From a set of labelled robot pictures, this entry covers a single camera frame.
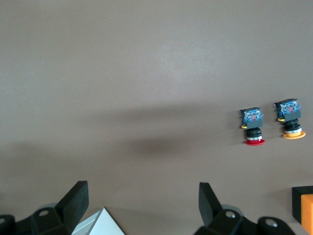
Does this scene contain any white drawer cabinet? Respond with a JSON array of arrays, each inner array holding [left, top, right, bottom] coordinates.
[[70, 207, 127, 235]]

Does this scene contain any yellow push button switch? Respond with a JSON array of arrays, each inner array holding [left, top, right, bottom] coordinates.
[[273, 98, 307, 141]]

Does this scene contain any orange button enclosure box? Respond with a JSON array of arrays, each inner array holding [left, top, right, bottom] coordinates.
[[291, 186, 313, 235]]

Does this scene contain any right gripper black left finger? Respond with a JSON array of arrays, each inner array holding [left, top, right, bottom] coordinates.
[[0, 180, 89, 235]]

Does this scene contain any red push button switch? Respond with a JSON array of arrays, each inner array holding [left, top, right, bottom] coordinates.
[[239, 106, 267, 147]]

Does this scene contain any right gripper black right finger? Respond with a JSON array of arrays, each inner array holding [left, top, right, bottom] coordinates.
[[194, 182, 301, 235]]

